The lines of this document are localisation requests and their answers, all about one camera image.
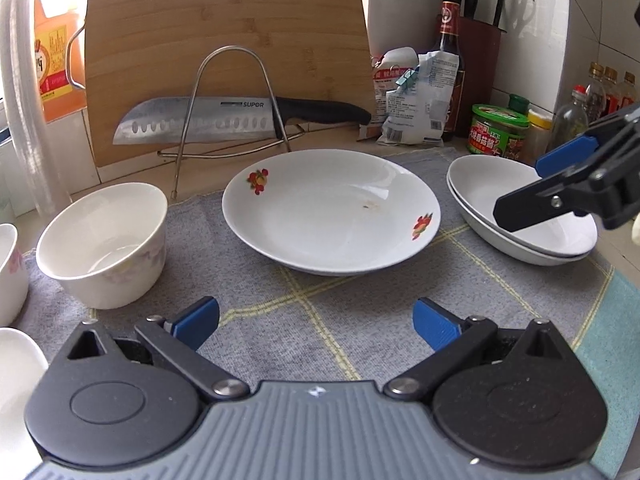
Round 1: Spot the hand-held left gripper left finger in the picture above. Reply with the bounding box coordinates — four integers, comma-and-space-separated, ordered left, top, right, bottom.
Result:
64, 296, 251, 402

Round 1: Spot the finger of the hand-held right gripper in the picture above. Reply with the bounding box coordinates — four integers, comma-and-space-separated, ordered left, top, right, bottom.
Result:
492, 164, 609, 234
534, 134, 602, 180

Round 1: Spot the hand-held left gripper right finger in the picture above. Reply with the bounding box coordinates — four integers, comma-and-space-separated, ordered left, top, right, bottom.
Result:
382, 296, 572, 402

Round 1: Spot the white ceramic bowl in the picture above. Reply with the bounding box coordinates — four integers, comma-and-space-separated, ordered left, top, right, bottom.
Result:
36, 182, 168, 310
0, 223, 29, 327
0, 327, 50, 466

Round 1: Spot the small yellow-lid jar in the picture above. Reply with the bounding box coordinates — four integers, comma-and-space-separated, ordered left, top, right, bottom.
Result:
527, 110, 555, 161

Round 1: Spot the clear glass bottle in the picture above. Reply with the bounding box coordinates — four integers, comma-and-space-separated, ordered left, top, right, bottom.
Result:
554, 85, 590, 153

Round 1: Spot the green-lid sauce jar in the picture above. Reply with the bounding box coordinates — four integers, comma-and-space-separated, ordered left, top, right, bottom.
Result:
466, 104, 531, 161

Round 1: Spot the grey and teal dish towel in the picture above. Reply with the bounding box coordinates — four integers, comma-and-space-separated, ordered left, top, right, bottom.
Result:
0, 147, 640, 478

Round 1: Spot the dark brown knife block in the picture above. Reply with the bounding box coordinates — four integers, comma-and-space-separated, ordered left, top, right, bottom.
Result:
457, 15, 502, 136

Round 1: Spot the white crumpled food bag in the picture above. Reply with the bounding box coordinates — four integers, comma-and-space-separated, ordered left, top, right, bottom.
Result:
382, 52, 461, 147

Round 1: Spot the dark soy sauce bottle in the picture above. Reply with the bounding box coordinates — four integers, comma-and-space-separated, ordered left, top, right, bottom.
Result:
436, 0, 466, 143

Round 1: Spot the white bag red print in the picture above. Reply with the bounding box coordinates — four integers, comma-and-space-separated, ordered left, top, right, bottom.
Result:
371, 47, 418, 143

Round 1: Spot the tall plastic wrap roll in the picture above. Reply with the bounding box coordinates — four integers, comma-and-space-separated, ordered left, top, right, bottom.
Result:
0, 0, 71, 216

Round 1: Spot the orange cooking oil bottle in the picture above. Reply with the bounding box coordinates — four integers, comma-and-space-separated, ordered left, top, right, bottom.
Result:
31, 0, 90, 123

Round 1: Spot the bamboo cutting board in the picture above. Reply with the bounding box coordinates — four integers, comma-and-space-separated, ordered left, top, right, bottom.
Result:
85, 0, 377, 168

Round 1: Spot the black-handled chef's knife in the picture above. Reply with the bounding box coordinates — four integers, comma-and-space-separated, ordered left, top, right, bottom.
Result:
112, 96, 372, 146

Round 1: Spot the metal wire rack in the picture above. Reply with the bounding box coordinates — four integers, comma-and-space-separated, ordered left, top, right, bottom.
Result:
157, 46, 306, 200

